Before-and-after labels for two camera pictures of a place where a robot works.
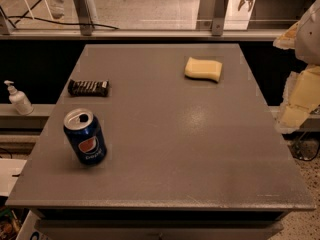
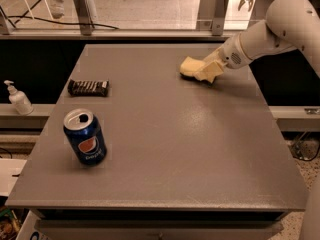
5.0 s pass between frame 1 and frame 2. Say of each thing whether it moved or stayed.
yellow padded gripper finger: moved
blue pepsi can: stayed
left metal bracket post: stayed
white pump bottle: stayed
